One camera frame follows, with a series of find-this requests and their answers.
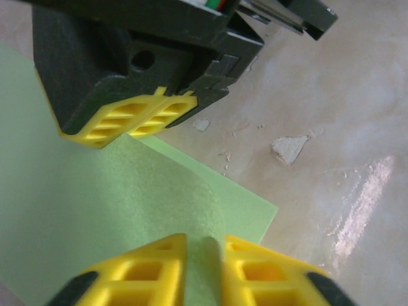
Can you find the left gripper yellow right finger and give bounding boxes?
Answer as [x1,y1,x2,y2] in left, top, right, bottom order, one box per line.
[219,234,361,306]

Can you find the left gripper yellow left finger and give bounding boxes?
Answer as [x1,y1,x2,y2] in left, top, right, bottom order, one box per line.
[47,233,189,306]

